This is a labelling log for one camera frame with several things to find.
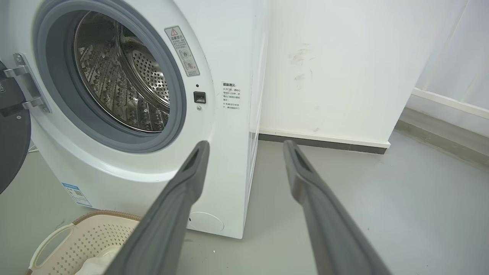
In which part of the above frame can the metal washing machine door hinge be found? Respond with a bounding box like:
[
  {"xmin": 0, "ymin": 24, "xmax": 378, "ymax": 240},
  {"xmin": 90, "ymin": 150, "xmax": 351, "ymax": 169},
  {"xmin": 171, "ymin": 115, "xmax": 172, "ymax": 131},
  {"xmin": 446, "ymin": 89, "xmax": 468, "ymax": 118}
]
[{"xmin": 3, "ymin": 53, "xmax": 52, "ymax": 115}]

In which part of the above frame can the dark round washer door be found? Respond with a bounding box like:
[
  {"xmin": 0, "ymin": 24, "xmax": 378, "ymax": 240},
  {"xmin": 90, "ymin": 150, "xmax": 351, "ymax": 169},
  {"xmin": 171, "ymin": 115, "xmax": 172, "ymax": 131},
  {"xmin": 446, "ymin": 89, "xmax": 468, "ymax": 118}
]
[{"xmin": 0, "ymin": 61, "xmax": 32, "ymax": 195}]

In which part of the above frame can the white front-load washing machine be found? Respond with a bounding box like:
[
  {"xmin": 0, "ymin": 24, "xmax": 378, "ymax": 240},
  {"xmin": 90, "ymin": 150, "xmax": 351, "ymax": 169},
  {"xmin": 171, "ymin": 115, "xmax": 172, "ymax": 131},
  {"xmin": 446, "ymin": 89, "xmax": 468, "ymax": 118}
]
[{"xmin": 0, "ymin": 0, "xmax": 270, "ymax": 239}]

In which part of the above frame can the stainless steel washing machine drum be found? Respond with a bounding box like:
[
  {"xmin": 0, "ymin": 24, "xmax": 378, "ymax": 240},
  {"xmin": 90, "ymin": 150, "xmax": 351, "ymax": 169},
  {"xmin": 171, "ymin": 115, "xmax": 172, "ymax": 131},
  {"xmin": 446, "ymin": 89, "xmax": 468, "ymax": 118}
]
[{"xmin": 73, "ymin": 11, "xmax": 171, "ymax": 133}]

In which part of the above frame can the grey rubber door gasket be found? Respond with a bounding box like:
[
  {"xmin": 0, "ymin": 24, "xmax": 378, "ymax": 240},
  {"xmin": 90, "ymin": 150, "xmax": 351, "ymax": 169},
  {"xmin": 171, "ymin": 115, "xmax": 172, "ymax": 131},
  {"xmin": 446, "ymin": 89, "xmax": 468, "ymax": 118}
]
[{"xmin": 32, "ymin": 0, "xmax": 187, "ymax": 153}]

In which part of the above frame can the grey warning sticker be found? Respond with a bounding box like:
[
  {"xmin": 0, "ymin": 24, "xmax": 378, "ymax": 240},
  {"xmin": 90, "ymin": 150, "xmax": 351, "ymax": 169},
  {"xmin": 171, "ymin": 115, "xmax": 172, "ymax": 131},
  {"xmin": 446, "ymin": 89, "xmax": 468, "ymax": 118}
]
[{"xmin": 165, "ymin": 26, "xmax": 200, "ymax": 77}]

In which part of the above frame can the small printed text sticker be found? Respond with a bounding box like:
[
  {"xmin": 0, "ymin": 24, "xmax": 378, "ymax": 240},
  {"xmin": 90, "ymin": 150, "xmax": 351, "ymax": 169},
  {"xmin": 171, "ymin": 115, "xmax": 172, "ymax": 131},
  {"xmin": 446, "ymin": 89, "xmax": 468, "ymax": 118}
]
[{"xmin": 222, "ymin": 81, "xmax": 241, "ymax": 111}]

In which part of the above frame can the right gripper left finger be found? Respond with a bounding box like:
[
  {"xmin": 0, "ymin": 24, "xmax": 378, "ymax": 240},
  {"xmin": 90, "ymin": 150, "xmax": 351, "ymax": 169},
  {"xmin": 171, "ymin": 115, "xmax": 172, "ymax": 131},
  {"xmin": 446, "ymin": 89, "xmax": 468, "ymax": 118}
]
[{"xmin": 104, "ymin": 141, "xmax": 210, "ymax": 275}]

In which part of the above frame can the red and white jacket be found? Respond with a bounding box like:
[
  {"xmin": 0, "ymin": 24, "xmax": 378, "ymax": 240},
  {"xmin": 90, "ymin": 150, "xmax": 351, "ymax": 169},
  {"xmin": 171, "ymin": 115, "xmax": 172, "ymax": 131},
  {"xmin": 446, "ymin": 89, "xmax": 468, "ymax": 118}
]
[{"xmin": 75, "ymin": 246, "xmax": 123, "ymax": 275}]

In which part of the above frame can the blue energy label sticker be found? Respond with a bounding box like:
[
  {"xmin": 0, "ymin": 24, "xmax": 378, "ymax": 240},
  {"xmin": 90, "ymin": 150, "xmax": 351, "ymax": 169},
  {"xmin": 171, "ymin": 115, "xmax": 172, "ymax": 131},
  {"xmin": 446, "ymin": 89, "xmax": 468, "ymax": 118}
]
[{"xmin": 62, "ymin": 183, "xmax": 93, "ymax": 208}]

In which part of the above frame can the round white filter cover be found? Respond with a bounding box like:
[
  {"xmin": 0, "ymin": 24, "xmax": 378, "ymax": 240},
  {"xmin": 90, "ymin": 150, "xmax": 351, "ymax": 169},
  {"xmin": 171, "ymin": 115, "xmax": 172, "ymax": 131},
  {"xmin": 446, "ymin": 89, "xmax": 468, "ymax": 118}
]
[{"xmin": 187, "ymin": 212, "xmax": 225, "ymax": 232}]

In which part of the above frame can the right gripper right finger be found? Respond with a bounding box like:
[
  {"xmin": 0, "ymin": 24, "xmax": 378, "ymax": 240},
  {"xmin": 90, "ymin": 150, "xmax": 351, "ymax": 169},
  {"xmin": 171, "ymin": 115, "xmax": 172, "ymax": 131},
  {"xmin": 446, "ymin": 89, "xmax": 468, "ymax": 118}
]
[{"xmin": 283, "ymin": 140, "xmax": 392, "ymax": 275}]

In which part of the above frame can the cream perforated laundry basket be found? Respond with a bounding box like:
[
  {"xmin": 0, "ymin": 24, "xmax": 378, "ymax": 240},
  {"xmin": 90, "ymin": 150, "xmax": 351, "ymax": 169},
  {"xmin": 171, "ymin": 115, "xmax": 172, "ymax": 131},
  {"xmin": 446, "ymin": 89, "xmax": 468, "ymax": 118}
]
[{"xmin": 26, "ymin": 210, "xmax": 142, "ymax": 275}]

